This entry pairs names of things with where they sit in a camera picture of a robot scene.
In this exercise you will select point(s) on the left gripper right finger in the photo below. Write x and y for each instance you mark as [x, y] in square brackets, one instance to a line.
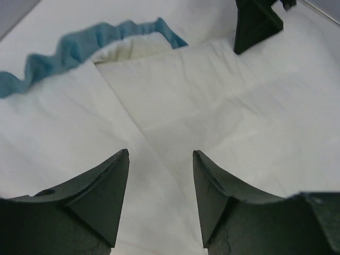
[237, 218]

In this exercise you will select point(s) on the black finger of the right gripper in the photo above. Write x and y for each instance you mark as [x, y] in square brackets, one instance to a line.
[256, 22]

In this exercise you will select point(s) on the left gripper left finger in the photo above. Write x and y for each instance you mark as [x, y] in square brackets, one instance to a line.
[79, 216]

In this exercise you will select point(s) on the blue white bear pillowcase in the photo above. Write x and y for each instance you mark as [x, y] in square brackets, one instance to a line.
[63, 119]

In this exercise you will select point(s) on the white pillow yellow edge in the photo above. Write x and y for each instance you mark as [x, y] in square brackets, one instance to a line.
[269, 116]

